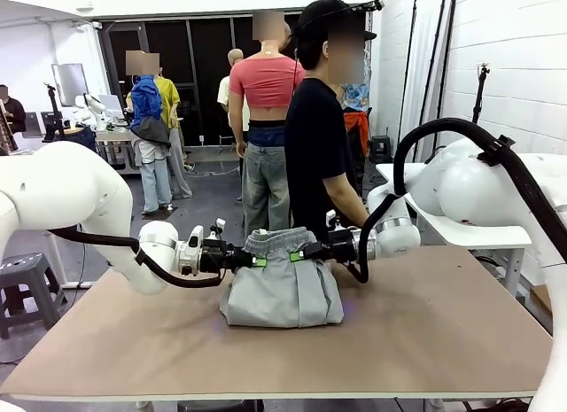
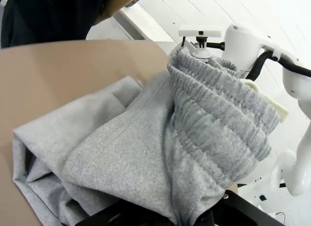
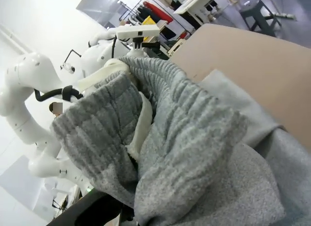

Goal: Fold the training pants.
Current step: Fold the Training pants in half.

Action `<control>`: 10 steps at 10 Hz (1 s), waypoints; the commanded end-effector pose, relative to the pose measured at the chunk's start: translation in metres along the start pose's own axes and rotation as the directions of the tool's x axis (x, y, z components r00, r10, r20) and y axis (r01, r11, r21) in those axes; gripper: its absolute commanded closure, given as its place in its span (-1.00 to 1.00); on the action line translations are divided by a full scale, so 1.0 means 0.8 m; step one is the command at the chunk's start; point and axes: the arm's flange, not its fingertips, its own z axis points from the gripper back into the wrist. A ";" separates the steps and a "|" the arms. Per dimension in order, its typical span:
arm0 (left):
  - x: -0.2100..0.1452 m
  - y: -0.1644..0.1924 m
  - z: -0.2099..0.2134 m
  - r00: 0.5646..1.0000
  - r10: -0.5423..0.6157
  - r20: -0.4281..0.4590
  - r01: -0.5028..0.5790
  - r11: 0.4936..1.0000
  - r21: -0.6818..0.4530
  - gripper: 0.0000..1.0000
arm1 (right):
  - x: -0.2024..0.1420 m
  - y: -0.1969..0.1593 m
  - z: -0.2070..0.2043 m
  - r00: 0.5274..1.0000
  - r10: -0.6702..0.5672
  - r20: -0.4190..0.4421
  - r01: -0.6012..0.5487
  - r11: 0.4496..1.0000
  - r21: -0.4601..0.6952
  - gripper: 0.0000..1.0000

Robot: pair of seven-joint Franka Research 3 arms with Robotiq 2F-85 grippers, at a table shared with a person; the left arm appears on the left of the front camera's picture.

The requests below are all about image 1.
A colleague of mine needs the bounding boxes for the brown cardboard box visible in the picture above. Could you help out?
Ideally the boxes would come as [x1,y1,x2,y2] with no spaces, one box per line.
[529,284,555,324]

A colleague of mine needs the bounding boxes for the grey plastic stool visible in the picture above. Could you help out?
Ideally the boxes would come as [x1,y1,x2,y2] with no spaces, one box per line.
[0,252,69,340]

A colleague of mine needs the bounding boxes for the bald mannequin in white shirt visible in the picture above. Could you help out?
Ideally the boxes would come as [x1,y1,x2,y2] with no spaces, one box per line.
[216,48,250,159]

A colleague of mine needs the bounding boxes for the mannequin in floral blue shirt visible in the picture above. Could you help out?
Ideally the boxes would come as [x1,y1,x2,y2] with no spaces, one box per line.
[339,52,372,113]

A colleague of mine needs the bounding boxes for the black camera tripod by wall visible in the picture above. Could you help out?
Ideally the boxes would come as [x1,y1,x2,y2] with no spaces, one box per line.
[470,62,493,126]

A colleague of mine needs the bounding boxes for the grey training pants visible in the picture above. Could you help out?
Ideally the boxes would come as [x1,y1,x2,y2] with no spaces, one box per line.
[219,226,346,330]

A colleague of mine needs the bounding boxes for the person in black T-shirt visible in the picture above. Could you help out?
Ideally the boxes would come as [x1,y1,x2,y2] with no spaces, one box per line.
[284,19,369,244]

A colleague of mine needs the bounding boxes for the grey framed wall board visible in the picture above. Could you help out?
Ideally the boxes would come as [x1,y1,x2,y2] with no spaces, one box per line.
[50,63,89,108]

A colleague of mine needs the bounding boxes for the orange jacket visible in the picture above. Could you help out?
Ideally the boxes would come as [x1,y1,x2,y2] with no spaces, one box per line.
[344,111,371,159]

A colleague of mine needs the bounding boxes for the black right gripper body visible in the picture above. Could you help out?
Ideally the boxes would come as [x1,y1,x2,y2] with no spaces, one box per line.
[328,239,357,265]

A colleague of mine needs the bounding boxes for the seated person in dark clothes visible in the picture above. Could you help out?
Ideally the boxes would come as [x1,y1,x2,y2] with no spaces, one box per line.
[0,84,27,136]

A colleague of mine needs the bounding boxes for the mannequin in red top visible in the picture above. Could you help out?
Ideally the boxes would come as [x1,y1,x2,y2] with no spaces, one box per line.
[228,11,307,240]

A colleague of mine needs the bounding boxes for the mannequin in yellow shirt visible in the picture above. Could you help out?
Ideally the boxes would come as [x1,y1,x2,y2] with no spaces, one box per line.
[152,52,194,201]

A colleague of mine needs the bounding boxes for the black tripod with tablet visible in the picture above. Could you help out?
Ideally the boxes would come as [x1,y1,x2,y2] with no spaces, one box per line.
[40,82,67,141]

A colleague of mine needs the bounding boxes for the mannequin in blue jacket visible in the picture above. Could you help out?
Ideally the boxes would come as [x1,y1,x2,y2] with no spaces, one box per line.
[126,51,174,216]

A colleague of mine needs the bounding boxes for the blue jeans on stand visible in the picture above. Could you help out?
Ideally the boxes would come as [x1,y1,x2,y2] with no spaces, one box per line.
[55,127,99,152]

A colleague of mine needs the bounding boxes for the black floor cables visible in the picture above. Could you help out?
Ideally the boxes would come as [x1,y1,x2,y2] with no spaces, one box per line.
[455,396,532,412]

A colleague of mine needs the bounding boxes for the person's right forearm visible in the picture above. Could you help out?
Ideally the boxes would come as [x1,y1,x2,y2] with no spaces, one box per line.
[324,175,371,230]

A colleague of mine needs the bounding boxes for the white side table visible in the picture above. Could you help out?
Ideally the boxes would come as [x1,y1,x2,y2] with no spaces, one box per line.
[374,152,567,298]

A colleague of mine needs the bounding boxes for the black backdrop pole stand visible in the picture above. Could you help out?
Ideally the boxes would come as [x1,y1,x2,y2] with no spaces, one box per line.
[398,0,458,141]

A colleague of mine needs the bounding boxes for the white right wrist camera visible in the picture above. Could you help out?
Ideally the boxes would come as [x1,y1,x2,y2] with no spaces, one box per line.
[324,209,345,232]

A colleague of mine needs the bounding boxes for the black cap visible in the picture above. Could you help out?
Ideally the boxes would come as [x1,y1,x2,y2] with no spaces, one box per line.
[295,0,378,42]

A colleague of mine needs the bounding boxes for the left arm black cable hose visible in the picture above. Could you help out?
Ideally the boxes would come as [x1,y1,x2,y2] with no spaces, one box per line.
[47,227,226,290]

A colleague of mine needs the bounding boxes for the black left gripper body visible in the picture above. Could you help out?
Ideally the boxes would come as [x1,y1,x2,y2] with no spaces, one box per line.
[200,240,237,273]

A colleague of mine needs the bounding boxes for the small black stool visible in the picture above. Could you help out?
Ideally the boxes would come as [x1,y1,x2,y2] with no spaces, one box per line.
[369,135,394,164]

